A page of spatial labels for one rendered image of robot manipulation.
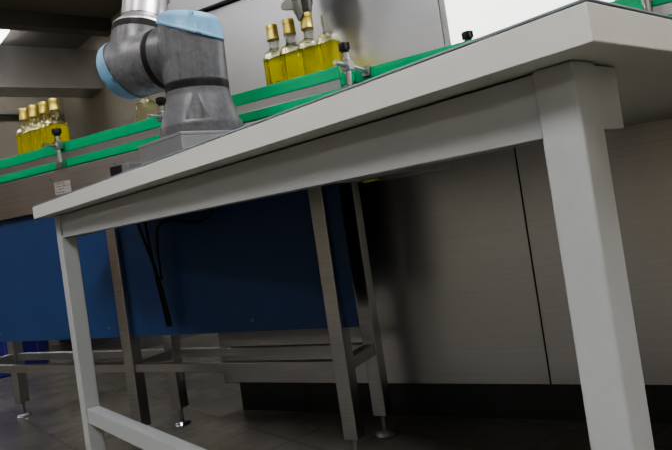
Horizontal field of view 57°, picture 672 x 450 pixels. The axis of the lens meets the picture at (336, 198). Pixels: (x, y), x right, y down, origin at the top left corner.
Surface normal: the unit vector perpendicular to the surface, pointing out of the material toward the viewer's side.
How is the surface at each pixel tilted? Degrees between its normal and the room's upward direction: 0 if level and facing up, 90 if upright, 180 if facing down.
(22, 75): 90
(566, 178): 90
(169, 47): 90
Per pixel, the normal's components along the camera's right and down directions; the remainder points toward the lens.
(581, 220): -0.76, 0.10
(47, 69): 0.64, -0.11
